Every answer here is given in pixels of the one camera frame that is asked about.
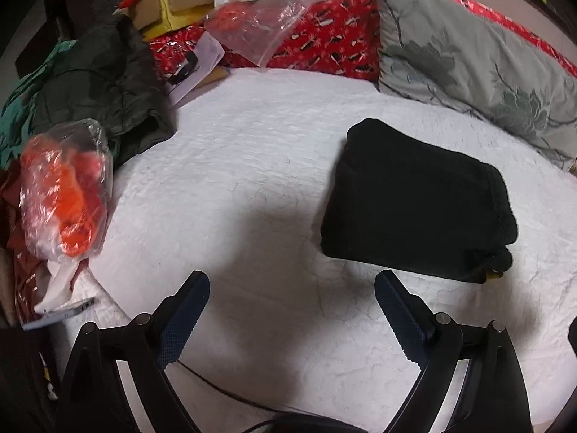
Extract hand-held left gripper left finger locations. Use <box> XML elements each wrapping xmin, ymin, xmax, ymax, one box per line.
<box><xmin>56</xmin><ymin>271</ymin><xmax>211</xmax><ymax>433</ymax></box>

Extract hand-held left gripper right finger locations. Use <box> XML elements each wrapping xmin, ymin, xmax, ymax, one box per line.
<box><xmin>374</xmin><ymin>270</ymin><xmax>533</xmax><ymax>433</ymax></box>

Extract black pants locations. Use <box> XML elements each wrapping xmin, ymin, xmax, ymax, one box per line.
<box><xmin>319</xmin><ymin>118</ymin><xmax>519</xmax><ymax>284</ymax></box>

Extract light blue flat box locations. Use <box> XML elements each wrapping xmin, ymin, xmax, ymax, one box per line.
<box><xmin>20</xmin><ymin>297</ymin><xmax>96</xmax><ymax>331</ymax></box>

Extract dark red shiny cloth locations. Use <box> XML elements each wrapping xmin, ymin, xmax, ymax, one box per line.
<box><xmin>0</xmin><ymin>169</ymin><xmax>52</xmax><ymax>325</ymax></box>

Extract black bag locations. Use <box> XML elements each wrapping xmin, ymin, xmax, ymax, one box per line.
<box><xmin>0</xmin><ymin>325</ymin><xmax>61</xmax><ymax>433</ymax></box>

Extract white quilted blanket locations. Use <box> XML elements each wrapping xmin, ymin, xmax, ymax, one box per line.
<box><xmin>67</xmin><ymin>67</ymin><xmax>577</xmax><ymax>433</ymax></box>

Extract plastic bag with orange contents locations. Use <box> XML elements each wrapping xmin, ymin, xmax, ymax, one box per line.
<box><xmin>205</xmin><ymin>0</ymin><xmax>352</xmax><ymax>68</ymax></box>
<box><xmin>20</xmin><ymin>118</ymin><xmax>114</xmax><ymax>263</ymax></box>

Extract brown envelope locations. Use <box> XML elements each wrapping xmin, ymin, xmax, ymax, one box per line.
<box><xmin>197</xmin><ymin>65</ymin><xmax>233</xmax><ymax>87</ymax></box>

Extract dark green jacket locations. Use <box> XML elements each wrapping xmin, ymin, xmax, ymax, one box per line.
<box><xmin>27</xmin><ymin>0</ymin><xmax>179</xmax><ymax>167</ymax></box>

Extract white paper packet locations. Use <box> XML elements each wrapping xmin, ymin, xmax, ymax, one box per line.
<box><xmin>164</xmin><ymin>31</ymin><xmax>226</xmax><ymax>104</ymax></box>

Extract grey floral pillow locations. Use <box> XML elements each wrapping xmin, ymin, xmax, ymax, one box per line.
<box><xmin>373</xmin><ymin>0</ymin><xmax>577</xmax><ymax>170</ymax></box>

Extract teal cloth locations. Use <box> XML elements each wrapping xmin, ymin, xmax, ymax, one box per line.
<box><xmin>0</xmin><ymin>38</ymin><xmax>77</xmax><ymax>167</ymax></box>

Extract red printed blanket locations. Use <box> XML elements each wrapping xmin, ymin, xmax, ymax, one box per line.
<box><xmin>149</xmin><ymin>0</ymin><xmax>577</xmax><ymax>83</ymax></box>

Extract yellow cardboard box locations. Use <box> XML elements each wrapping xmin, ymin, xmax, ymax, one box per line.
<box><xmin>133</xmin><ymin>0</ymin><xmax>216</xmax><ymax>41</ymax></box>

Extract black cable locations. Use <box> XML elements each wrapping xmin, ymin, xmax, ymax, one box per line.
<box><xmin>178</xmin><ymin>360</ymin><xmax>289</xmax><ymax>416</ymax></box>

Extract black strap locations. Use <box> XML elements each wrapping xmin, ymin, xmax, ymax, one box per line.
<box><xmin>164</xmin><ymin>52</ymin><xmax>200</xmax><ymax>84</ymax></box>

